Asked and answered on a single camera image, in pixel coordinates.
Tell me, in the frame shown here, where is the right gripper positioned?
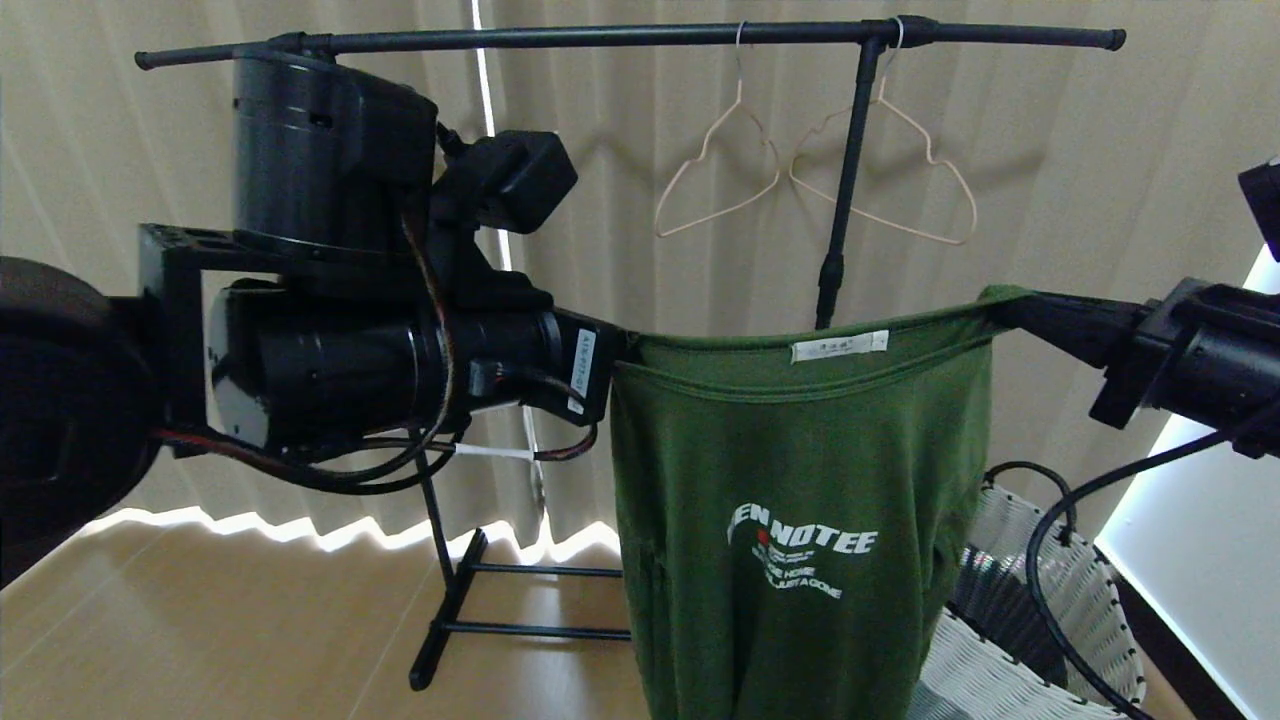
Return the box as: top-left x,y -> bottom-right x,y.
1088,278 -> 1280,461

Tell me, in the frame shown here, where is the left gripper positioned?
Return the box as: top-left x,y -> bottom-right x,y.
205,280 -> 629,456

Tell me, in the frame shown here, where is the green printed T-shirt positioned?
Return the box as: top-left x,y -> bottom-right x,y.
608,285 -> 1031,720

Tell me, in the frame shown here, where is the pink clothes hanger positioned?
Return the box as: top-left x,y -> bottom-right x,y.
788,18 -> 978,247
655,22 -> 781,239

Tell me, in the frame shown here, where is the white laundry basket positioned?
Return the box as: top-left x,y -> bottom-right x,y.
905,462 -> 1149,720

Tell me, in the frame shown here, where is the black clothes rack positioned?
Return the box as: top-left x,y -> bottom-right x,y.
135,18 -> 1126,691

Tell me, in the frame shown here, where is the beige curtain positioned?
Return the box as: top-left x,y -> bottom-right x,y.
0,0 -> 1280,561

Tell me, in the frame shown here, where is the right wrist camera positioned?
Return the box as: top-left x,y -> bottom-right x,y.
1238,155 -> 1280,263

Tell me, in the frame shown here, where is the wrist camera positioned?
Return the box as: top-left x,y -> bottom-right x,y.
1238,155 -> 1280,263
430,128 -> 581,301

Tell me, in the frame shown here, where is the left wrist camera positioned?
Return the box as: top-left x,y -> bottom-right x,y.
430,128 -> 581,301

